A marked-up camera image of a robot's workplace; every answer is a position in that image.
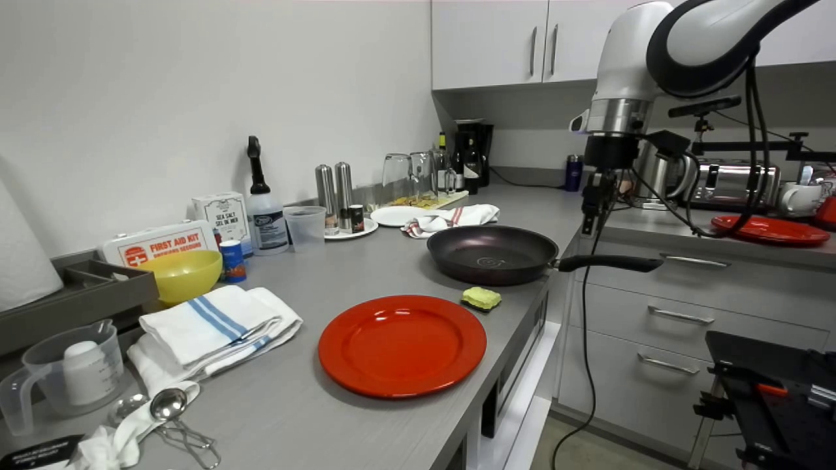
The white first aid kit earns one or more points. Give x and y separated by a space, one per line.
165 243

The clear plastic cup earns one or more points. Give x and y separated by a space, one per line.
303 231

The folded white towel blue stripes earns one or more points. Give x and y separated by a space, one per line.
217 322

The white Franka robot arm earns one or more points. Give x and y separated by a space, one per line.
697 42

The white wall cabinets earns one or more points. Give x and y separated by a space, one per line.
486 42

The red round plate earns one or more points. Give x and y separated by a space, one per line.
785 234
401 349

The black cart orange detail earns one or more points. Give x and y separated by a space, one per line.
785 409

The white printed box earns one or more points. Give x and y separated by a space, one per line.
224 213

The steel grinder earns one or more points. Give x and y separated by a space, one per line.
347 183
324 185

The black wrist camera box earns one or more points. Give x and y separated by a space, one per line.
668 145

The steel kettle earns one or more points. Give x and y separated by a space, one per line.
663 177

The clear measuring jug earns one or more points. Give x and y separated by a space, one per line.
41 373

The steel toaster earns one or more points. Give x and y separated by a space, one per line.
732 183

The white mug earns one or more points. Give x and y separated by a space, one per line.
801 200

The metal spoon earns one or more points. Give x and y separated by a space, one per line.
168 402

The upturned clear glass jar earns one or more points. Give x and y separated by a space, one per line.
396 174
421 170

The flat black object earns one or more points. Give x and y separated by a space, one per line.
36 454

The colourful placemat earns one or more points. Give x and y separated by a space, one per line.
426 200

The small white cup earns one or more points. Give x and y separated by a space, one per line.
88 373

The small dark spice jar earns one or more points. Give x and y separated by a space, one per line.
357 219

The small blue container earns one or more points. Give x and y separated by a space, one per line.
230 262

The clear glass bottles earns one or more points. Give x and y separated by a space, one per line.
445 170

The black bar camera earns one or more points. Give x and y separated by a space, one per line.
710 104

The blue can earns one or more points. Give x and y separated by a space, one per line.
574 174

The dark grey tray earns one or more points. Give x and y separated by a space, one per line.
80 304

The yellow bowl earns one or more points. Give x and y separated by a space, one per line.
183 278

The yellow green sponge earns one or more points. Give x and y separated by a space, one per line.
482 299

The black coffee maker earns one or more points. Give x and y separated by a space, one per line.
473 151

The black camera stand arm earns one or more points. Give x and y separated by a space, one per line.
785 145

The white drawer cabinet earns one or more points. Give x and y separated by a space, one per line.
627 367

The red rounded object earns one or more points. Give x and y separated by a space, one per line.
826 213

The clear spray bottle black nozzle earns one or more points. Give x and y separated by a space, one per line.
264 218

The crumpled white cloth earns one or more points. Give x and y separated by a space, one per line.
152 368

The small white plate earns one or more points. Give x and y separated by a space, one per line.
361 234

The white paper towel roll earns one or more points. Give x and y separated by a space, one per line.
21 262

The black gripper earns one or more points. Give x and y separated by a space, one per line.
609 164

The large white plate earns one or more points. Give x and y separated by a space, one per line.
392 214

